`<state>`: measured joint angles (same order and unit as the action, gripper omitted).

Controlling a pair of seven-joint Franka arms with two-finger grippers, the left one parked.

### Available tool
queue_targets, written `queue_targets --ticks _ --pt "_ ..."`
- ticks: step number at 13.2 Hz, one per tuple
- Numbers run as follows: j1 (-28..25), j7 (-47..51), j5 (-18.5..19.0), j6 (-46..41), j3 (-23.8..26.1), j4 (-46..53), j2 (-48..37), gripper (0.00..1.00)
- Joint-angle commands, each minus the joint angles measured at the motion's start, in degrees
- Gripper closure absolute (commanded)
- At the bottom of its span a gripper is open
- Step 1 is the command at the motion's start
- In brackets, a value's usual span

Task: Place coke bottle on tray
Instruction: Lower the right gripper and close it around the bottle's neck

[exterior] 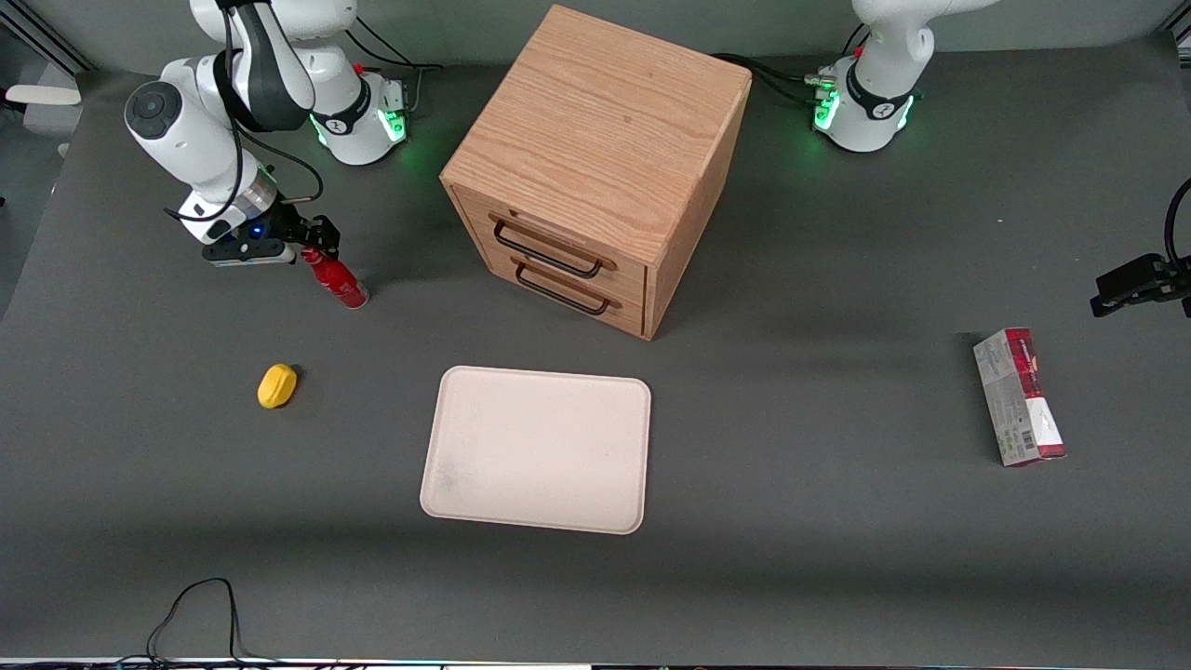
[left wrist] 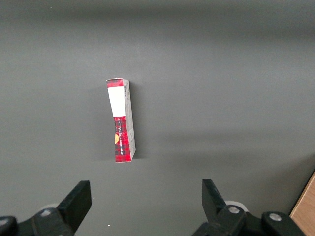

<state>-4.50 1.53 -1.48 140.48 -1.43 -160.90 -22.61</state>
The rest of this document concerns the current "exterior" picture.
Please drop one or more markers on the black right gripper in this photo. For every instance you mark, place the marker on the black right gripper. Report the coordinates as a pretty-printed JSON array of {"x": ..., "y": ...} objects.
[{"x": 286, "y": 226}]

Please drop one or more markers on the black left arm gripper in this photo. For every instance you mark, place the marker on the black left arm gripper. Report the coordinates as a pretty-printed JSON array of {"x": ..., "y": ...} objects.
[{"x": 1146, "y": 277}]

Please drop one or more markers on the red coke bottle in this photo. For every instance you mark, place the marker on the red coke bottle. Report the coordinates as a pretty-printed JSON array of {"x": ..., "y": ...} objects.
[{"x": 342, "y": 284}]

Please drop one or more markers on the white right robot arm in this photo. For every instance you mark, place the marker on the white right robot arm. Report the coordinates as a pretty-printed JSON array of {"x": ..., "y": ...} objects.
[{"x": 186, "y": 130}]

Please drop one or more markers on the white rectangular tray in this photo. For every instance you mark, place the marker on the white rectangular tray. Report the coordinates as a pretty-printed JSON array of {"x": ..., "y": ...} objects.
[{"x": 535, "y": 451}]

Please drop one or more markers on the red and grey carton box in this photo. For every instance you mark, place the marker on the red and grey carton box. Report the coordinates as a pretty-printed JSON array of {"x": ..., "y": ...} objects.
[{"x": 1019, "y": 400}]

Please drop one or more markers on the yellow oval plastic object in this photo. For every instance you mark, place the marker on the yellow oval plastic object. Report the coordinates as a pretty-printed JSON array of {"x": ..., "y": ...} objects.
[{"x": 276, "y": 386}]

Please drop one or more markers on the wooden two-drawer cabinet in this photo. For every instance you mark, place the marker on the wooden two-drawer cabinet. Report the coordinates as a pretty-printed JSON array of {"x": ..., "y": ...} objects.
[{"x": 595, "y": 121}]

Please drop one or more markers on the white flat object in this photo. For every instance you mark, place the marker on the white flat object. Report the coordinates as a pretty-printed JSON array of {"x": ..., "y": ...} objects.
[{"x": 42, "y": 95}]

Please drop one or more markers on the wooden upper drawer front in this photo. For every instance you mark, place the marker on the wooden upper drawer front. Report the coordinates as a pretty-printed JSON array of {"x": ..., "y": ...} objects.
[{"x": 628, "y": 276}]

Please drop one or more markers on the wooden drawer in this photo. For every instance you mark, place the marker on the wooden drawer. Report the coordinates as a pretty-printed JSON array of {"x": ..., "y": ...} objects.
[
  {"x": 633, "y": 314},
  {"x": 628, "y": 276}
]

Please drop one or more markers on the wooden lower drawer front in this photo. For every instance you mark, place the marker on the wooden lower drawer front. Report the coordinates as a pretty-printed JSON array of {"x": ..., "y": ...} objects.
[{"x": 633, "y": 314}]

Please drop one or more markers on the aluminium frame rail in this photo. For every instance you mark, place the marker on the aluminium frame rail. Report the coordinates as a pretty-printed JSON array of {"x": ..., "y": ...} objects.
[
  {"x": 1182, "y": 39},
  {"x": 46, "y": 37}
]

